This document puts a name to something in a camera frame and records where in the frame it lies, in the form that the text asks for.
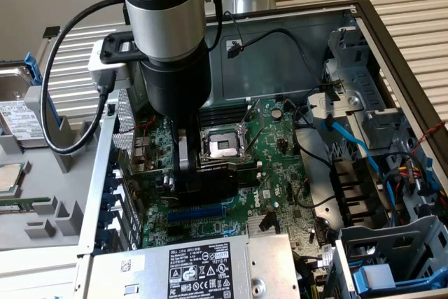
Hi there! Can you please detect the thin black wire with plug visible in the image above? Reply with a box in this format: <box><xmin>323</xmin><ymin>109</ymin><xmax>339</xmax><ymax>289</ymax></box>
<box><xmin>223</xmin><ymin>10</ymin><xmax>339</xmax><ymax>88</ymax></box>

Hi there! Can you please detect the CPU socket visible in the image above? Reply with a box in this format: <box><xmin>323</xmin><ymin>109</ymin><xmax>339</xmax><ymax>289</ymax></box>
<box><xmin>198</xmin><ymin>125</ymin><xmax>256</xmax><ymax>169</ymax></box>

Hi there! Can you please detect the grey metal disk cage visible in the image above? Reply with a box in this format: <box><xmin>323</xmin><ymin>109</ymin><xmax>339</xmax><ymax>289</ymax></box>
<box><xmin>334</xmin><ymin>214</ymin><xmax>448</xmax><ymax>299</ymax></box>

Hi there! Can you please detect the blue card latch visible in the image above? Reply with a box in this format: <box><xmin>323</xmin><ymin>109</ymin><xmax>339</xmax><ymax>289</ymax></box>
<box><xmin>97</xmin><ymin>227</ymin><xmax>112</xmax><ymax>249</ymax></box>
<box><xmin>108</xmin><ymin>147</ymin><xmax>123</xmax><ymax>170</ymax></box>
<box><xmin>104</xmin><ymin>172</ymin><xmax>120</xmax><ymax>193</ymax></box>
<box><xmin>101</xmin><ymin>192</ymin><xmax>118</xmax><ymax>216</ymax></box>

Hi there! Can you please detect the silver power supply unit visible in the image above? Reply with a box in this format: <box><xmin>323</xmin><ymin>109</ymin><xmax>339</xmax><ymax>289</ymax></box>
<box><xmin>85</xmin><ymin>232</ymin><xmax>302</xmax><ymax>299</ymax></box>

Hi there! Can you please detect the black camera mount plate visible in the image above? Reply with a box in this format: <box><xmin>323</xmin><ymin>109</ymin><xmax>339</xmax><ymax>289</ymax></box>
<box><xmin>99</xmin><ymin>30</ymin><xmax>150</xmax><ymax>65</ymax></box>

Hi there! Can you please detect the grey metal drive bracket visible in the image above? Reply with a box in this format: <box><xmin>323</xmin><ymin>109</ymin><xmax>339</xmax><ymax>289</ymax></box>
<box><xmin>307</xmin><ymin>92</ymin><xmax>349</xmax><ymax>128</ymax></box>

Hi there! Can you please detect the metal socket cover frame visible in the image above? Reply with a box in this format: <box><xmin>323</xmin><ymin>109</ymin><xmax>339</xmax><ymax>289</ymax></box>
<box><xmin>239</xmin><ymin>97</ymin><xmax>264</xmax><ymax>130</ymax></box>

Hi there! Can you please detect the black RAM slot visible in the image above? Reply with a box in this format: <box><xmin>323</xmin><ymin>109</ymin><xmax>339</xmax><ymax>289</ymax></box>
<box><xmin>199</xmin><ymin>116</ymin><xmax>247</xmax><ymax>129</ymax></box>
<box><xmin>199</xmin><ymin>111</ymin><xmax>249</xmax><ymax>123</ymax></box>
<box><xmin>237</xmin><ymin>161</ymin><xmax>263</xmax><ymax>174</ymax></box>
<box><xmin>204</xmin><ymin>102</ymin><xmax>251</xmax><ymax>113</ymax></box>
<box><xmin>201</xmin><ymin>106</ymin><xmax>250</xmax><ymax>118</ymax></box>

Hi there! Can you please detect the silver finned chipset heatsink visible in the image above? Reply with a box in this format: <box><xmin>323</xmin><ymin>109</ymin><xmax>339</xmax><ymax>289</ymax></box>
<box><xmin>246</xmin><ymin>214</ymin><xmax>283</xmax><ymax>235</ymax></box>

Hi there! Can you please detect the thin red wire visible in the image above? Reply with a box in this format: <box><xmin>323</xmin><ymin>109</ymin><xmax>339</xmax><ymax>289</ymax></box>
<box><xmin>117</xmin><ymin>115</ymin><xmax>158</xmax><ymax>136</ymax></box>

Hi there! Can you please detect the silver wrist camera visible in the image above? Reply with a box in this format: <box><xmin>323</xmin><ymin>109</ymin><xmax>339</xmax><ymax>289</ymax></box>
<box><xmin>87</xmin><ymin>39</ymin><xmax>136</xmax><ymax>90</ymax></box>

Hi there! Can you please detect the red black twisted wire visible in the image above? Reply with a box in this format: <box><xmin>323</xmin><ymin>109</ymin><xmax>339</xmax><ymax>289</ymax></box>
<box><xmin>409</xmin><ymin>120</ymin><xmax>448</xmax><ymax>156</ymax></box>

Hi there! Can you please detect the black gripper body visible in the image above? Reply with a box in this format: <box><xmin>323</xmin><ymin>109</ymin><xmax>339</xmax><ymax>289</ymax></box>
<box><xmin>139</xmin><ymin>41</ymin><xmax>213</xmax><ymax>120</ymax></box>

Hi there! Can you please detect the blue expansion slot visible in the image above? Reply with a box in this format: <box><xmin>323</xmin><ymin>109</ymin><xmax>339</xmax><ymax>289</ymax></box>
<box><xmin>167</xmin><ymin>206</ymin><xmax>227</xmax><ymax>223</ymax></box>

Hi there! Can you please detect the thin metal locking lever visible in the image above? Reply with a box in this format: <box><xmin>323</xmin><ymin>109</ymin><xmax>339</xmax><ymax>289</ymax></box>
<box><xmin>244</xmin><ymin>123</ymin><xmax>264</xmax><ymax>158</ymax></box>

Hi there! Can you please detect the grey plastic parts rack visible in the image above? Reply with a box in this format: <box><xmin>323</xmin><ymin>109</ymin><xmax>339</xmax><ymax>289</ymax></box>
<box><xmin>0</xmin><ymin>85</ymin><xmax>104</xmax><ymax>253</ymax></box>

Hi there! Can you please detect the green Dell motherboard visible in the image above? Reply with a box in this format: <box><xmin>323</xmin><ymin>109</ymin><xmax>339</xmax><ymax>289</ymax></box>
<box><xmin>131</xmin><ymin>97</ymin><xmax>339</xmax><ymax>299</ymax></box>

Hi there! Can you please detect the loose green RAM stick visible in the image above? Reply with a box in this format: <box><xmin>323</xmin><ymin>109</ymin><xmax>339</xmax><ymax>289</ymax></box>
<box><xmin>0</xmin><ymin>196</ymin><xmax>52</xmax><ymax>214</ymax></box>

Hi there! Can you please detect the grey metal disk bay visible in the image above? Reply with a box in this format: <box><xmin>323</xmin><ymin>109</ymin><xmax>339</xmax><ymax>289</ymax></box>
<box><xmin>325</xmin><ymin>27</ymin><xmax>403</xmax><ymax>149</ymax></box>

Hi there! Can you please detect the black table end cap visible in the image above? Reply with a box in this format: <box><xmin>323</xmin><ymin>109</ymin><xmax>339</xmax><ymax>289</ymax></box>
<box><xmin>41</xmin><ymin>25</ymin><xmax>61</xmax><ymax>39</ymax></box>

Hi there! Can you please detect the thick black camera cable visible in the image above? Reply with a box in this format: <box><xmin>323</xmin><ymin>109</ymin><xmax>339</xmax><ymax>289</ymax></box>
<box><xmin>41</xmin><ymin>0</ymin><xmax>127</xmax><ymax>155</ymax></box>

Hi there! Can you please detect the Nvidia Quadro graphics card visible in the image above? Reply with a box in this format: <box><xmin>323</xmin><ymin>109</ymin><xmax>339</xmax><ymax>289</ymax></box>
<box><xmin>131</xmin><ymin>158</ymin><xmax>241</xmax><ymax>205</ymax></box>

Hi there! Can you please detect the open grey PC case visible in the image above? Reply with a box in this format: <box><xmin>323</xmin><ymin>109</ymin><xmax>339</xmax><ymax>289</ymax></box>
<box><xmin>75</xmin><ymin>0</ymin><xmax>448</xmax><ymax>299</ymax></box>

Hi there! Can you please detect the loose CPU chip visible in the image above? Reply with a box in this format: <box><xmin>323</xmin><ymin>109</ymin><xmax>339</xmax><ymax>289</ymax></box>
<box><xmin>0</xmin><ymin>162</ymin><xmax>32</xmax><ymax>195</ymax></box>

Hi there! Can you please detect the silver rear port block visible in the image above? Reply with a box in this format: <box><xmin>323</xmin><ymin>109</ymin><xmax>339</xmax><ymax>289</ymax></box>
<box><xmin>132</xmin><ymin>155</ymin><xmax>151</xmax><ymax>174</ymax></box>
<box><xmin>132</xmin><ymin>136</ymin><xmax>152</xmax><ymax>155</ymax></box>

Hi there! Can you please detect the hard disk in blue caddy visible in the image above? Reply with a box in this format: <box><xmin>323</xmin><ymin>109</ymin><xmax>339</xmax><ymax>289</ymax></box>
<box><xmin>0</xmin><ymin>52</ymin><xmax>62</xmax><ymax>149</ymax></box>

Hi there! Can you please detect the black plastic clip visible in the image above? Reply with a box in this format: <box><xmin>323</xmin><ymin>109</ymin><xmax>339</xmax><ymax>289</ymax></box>
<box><xmin>260</xmin><ymin>207</ymin><xmax>281</xmax><ymax>233</ymax></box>

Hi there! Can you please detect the blue SATA wire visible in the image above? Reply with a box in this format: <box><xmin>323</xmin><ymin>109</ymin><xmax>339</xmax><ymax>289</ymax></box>
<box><xmin>320</xmin><ymin>115</ymin><xmax>398</xmax><ymax>218</ymax></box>

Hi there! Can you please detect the empty blue disk caddy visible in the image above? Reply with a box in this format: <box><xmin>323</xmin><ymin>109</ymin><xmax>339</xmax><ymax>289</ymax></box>
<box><xmin>351</xmin><ymin>263</ymin><xmax>448</xmax><ymax>295</ymax></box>

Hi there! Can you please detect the yellow red black wire bundle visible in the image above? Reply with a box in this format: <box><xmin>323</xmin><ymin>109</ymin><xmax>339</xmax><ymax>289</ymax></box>
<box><xmin>383</xmin><ymin>151</ymin><xmax>433</xmax><ymax>226</ymax></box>

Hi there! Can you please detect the black plastic fan shroud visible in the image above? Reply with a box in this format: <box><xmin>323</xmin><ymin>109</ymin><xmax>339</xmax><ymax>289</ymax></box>
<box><xmin>330</xmin><ymin>157</ymin><xmax>386</xmax><ymax>228</ymax></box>

